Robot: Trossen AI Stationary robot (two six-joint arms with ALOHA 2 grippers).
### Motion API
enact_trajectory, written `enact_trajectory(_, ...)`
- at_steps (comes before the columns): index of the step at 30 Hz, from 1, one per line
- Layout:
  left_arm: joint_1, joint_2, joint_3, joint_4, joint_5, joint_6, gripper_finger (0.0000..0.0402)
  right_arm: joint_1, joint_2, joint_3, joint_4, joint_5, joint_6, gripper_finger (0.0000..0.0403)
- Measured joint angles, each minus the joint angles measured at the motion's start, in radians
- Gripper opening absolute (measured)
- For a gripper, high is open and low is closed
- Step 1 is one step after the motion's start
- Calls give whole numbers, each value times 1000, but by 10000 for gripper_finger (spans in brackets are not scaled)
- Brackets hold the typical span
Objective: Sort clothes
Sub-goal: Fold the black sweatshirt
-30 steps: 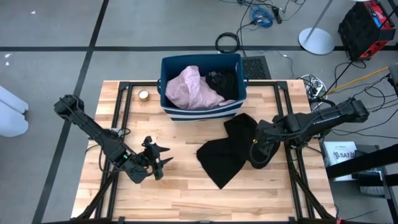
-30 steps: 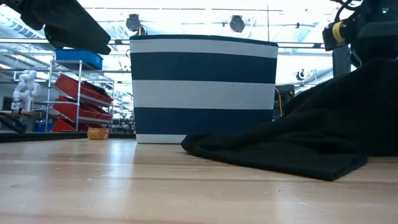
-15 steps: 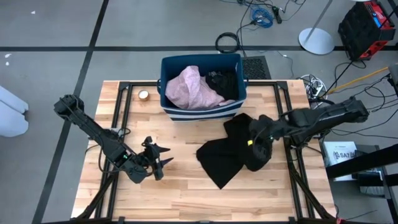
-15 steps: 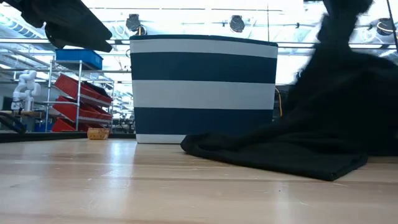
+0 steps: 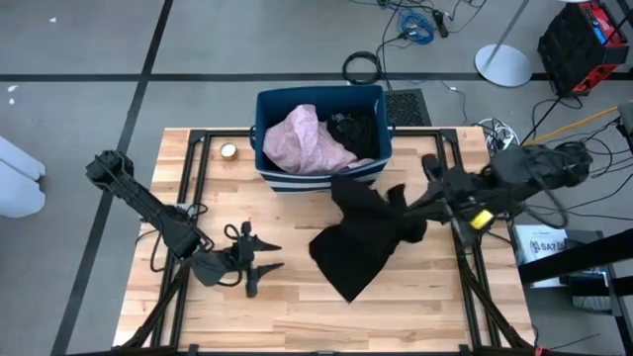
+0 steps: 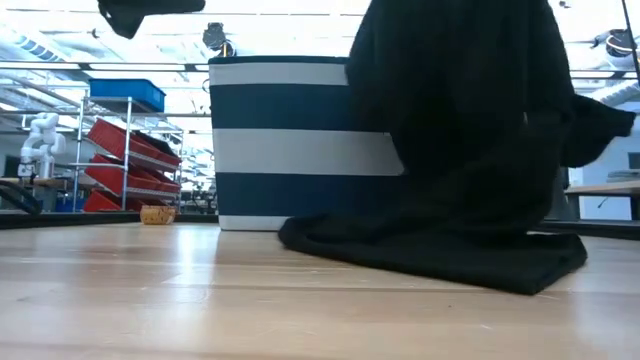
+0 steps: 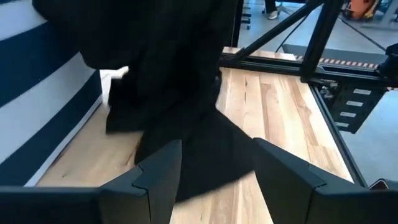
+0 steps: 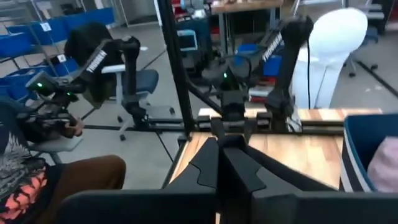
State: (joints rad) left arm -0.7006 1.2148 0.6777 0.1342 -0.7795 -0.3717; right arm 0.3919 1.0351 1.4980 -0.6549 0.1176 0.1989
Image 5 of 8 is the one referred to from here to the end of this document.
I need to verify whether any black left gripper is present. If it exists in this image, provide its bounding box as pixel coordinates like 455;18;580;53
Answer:
224;222;286;300

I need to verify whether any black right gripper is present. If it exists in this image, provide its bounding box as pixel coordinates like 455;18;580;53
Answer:
409;153;497;248

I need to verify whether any large black hoodie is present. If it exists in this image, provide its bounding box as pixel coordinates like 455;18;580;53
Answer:
308;173;429;305

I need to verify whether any small black garment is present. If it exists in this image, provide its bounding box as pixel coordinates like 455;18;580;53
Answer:
325;110;383;161

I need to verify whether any pink white checked shirt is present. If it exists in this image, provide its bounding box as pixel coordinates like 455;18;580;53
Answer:
261;103;376;176

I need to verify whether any black floor grate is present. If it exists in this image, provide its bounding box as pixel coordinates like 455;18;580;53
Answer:
383;88;433;129

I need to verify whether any white power strip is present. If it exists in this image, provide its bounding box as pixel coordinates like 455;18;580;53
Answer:
476;117;522;152

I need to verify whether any white printed box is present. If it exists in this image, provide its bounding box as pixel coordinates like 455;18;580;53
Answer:
510;222;572;290

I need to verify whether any white floor lamp stand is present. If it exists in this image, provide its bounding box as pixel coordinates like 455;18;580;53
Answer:
474;0;535;89

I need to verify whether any yellow stick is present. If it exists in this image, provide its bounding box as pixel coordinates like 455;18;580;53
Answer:
522;104;621;149

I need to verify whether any black side stand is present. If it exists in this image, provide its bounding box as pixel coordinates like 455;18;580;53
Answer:
515;227;633;356

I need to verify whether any navy white striped fabric basket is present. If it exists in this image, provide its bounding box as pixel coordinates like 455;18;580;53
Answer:
248;84;396;195

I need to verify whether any black power adapter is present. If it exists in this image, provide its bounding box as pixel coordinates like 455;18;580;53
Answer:
430;8;451;40

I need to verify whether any red black tool case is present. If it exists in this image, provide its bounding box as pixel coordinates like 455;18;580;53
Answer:
536;0;631;98

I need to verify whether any grey box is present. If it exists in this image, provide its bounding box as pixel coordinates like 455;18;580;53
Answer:
615;100;633;139

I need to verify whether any white rounded object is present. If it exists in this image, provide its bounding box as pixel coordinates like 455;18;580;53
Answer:
0;135;47;182
0;160;47;220

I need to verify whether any black floor cable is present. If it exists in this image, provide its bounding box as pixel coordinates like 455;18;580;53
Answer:
518;94;586;147
563;170;633;223

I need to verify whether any black aluminium table frame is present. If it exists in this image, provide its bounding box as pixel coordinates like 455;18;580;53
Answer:
114;127;538;356

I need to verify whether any black cable coil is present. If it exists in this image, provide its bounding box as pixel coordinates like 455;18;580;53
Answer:
341;49;386;87

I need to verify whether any blue cable coil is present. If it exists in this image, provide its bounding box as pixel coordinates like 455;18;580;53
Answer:
397;10;438;47

